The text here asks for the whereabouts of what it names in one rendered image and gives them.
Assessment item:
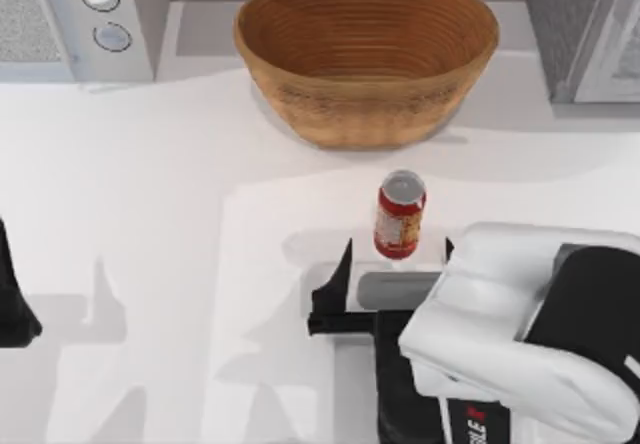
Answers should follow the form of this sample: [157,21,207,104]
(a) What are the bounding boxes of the red and white can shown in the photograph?
[373,169,429,260]

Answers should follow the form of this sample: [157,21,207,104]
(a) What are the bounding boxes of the brown woven basket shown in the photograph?
[232,0,501,151]

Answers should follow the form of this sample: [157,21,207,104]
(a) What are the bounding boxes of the grey cabinet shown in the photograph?
[516,0,640,106]

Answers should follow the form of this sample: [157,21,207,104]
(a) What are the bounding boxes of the pale microwave oven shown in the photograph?
[0,0,157,85]

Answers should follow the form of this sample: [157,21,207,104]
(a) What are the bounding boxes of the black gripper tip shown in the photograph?
[0,217,44,351]

